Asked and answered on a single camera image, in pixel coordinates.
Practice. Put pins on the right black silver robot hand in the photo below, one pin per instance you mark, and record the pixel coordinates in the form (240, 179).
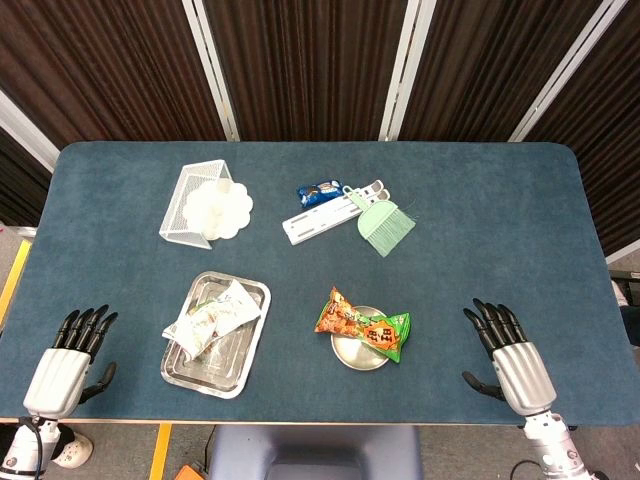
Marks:
(520, 370)

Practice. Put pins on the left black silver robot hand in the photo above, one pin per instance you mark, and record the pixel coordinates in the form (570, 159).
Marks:
(57, 372)

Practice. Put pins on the white snack packet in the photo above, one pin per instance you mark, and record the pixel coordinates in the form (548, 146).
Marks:
(215, 320)

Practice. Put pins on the orange green snack packet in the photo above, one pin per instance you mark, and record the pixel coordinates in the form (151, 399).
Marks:
(360, 325)

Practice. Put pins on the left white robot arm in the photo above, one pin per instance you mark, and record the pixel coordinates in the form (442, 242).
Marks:
(25, 450)

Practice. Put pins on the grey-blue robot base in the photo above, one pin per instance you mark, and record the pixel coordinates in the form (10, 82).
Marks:
(315, 445)

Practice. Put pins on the white clog shoe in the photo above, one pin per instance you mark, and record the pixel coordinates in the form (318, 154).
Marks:
(75, 450)

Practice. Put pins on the blue felt table cover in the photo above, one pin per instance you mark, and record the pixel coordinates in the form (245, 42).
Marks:
(450, 250)

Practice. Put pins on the rectangular stainless steel tray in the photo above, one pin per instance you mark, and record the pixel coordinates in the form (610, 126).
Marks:
(220, 375)

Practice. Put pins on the round stainless steel plate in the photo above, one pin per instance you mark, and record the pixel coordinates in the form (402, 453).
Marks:
(357, 357)

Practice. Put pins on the orange object on floor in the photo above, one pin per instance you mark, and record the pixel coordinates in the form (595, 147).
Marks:
(190, 472)

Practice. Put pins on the brown slatted partition panel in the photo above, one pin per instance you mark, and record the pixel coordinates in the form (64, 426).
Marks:
(20, 180)
(100, 65)
(490, 70)
(310, 65)
(605, 140)

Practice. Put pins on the green hand brush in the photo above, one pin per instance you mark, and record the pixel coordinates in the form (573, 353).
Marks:
(385, 227)

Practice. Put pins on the white scalloped coaster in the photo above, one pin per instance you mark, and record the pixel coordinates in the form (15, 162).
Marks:
(235, 210)

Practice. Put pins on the white plastic sealing clip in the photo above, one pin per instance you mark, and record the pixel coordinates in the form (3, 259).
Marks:
(310, 216)
(320, 230)

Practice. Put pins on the blue snack wrapper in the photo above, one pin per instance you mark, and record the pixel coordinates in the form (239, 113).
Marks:
(315, 194)

